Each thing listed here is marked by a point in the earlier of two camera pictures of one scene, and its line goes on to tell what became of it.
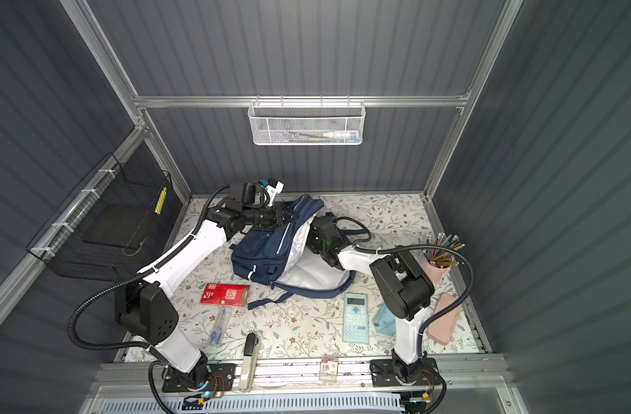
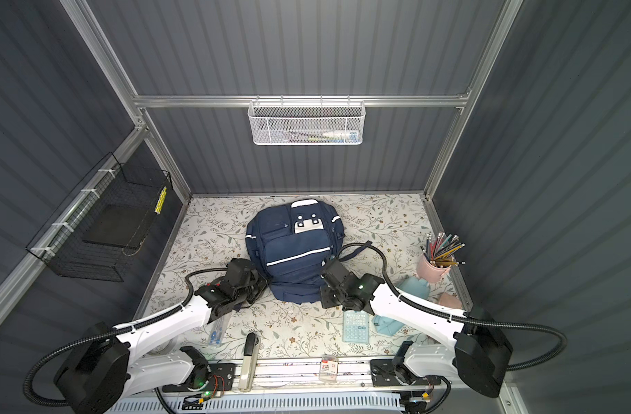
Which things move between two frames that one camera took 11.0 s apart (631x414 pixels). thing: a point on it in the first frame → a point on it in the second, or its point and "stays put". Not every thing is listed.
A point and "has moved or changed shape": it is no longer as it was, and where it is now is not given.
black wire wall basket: [105, 224] stays put
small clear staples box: [328, 367] stays put
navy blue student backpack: [283, 258] has moved or changed shape
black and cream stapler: [248, 370] stays put
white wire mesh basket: [306, 122] stays put
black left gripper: [278, 216] → [263, 283]
